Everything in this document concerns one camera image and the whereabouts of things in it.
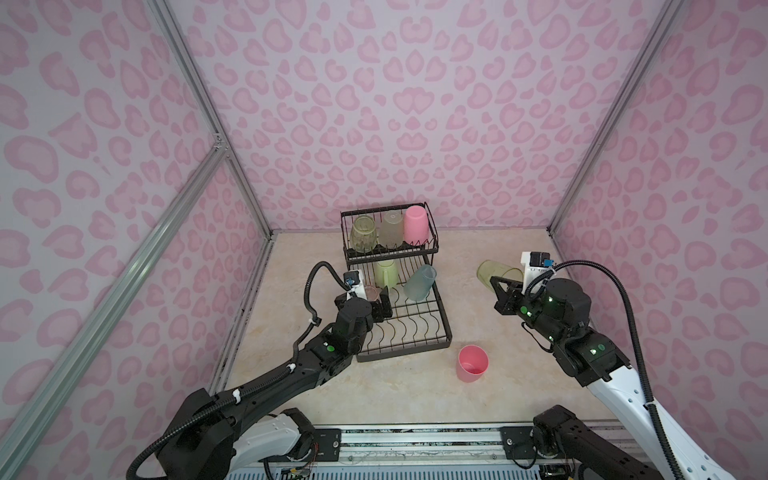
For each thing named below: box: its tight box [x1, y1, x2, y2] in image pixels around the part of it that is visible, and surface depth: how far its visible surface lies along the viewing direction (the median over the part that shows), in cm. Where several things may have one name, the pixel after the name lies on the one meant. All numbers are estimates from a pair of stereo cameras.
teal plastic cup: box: [404, 264, 437, 301], surface depth 99 cm
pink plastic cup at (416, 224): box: [404, 205, 429, 245], surface depth 87 cm
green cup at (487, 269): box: [476, 260, 524, 293], surface depth 78 cm
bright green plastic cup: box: [350, 215, 378, 254], surface depth 86 cm
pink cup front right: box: [456, 344, 489, 383], surface depth 86 cm
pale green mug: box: [375, 259, 399, 289], surface depth 95 cm
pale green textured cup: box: [377, 210, 404, 248], surface depth 88 cm
